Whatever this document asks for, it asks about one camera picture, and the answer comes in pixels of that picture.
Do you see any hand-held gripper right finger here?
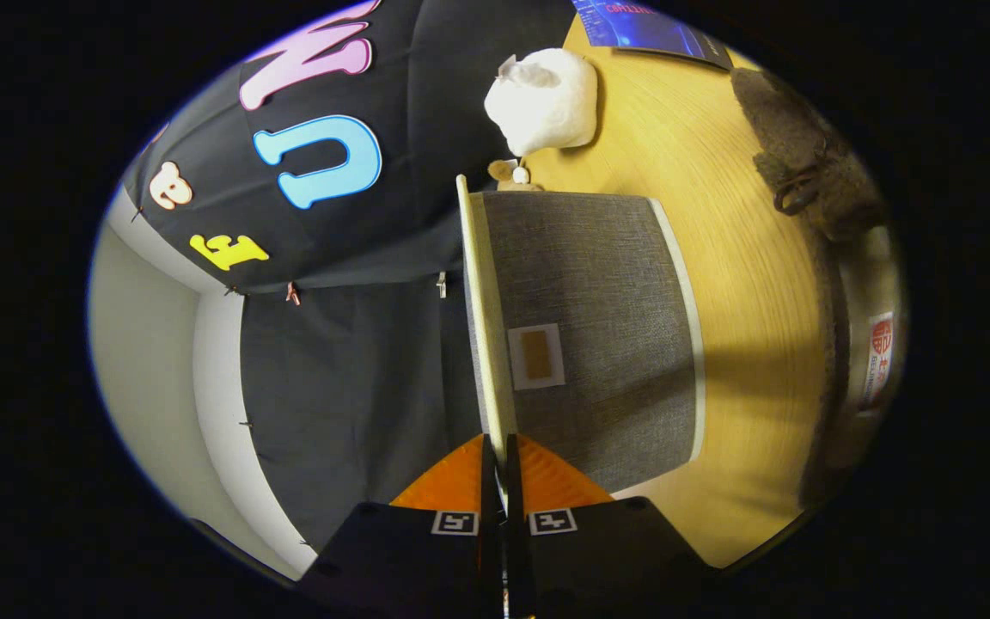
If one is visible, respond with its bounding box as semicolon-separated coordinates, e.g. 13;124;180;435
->
504;434;721;618

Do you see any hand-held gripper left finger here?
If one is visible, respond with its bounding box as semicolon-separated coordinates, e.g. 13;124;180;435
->
300;434;501;618

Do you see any grey fabric storage box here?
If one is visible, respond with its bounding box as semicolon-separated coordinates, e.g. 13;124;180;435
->
455;174;707;496

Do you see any brown fuzzy shoe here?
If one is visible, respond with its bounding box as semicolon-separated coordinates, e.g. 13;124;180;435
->
730;66;910;513

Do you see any black backdrop cloth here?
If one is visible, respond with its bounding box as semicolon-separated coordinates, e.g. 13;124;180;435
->
121;0;584;553

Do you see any brown striped plush toy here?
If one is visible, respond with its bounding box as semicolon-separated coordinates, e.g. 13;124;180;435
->
487;158;545;193

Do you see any white plush toy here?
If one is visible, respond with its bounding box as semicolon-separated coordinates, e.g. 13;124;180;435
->
483;47;600;158

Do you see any blue book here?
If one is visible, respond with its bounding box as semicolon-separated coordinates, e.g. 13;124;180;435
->
570;0;736;72

